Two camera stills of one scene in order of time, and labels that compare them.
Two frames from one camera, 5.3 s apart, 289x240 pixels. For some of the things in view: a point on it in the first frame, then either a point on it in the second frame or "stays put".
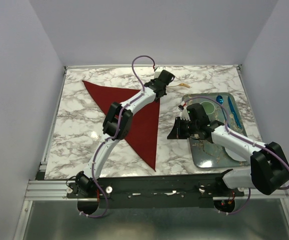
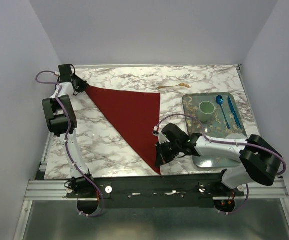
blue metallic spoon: [219, 99] stays put
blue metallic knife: [233, 111] stays put
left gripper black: [153, 81] to [83, 83]
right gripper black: [176, 132] to [161, 158]
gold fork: [183, 84] stays put
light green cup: [209, 107] stays put
